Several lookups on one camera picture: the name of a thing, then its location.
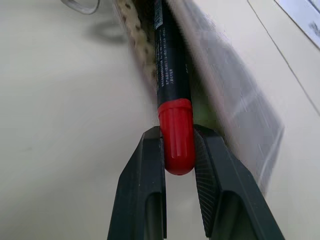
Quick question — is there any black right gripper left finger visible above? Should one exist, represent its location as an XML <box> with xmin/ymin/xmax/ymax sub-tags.
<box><xmin>106</xmin><ymin>125</ymin><xmax>168</xmax><ymax>240</ymax></box>

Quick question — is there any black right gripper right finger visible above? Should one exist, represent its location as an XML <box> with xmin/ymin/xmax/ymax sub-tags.
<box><xmin>192</xmin><ymin>123</ymin><xmax>286</xmax><ymax>240</ymax></box>

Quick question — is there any black marker with red cap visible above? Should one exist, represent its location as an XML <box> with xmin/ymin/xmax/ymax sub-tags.
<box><xmin>151</xmin><ymin>0</ymin><xmax>196</xmax><ymax>176</ymax></box>

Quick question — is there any translucent grid zipper pouch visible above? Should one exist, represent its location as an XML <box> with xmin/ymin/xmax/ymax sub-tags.
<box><xmin>111</xmin><ymin>0</ymin><xmax>286</xmax><ymax>193</ymax></box>

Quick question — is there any clear pouch pull loop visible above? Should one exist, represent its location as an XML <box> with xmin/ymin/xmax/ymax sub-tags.
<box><xmin>59</xmin><ymin>0</ymin><xmax>101</xmax><ymax>15</ymax></box>

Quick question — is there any white paper sheet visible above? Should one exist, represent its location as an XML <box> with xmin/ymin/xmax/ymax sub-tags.
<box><xmin>274</xmin><ymin>0</ymin><xmax>320</xmax><ymax>48</ymax></box>

